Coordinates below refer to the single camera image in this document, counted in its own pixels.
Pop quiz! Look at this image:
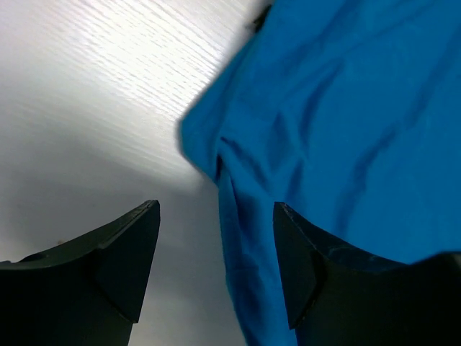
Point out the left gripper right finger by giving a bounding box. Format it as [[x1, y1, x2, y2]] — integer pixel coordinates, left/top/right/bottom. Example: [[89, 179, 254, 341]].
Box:
[[273, 203, 460, 345]]

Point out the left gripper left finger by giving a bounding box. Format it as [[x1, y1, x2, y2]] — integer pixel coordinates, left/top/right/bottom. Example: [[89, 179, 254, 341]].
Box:
[[1, 200, 160, 345]]

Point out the blue t-shirt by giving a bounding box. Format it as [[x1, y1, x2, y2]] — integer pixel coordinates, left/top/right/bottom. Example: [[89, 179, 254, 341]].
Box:
[[180, 1, 460, 345]]

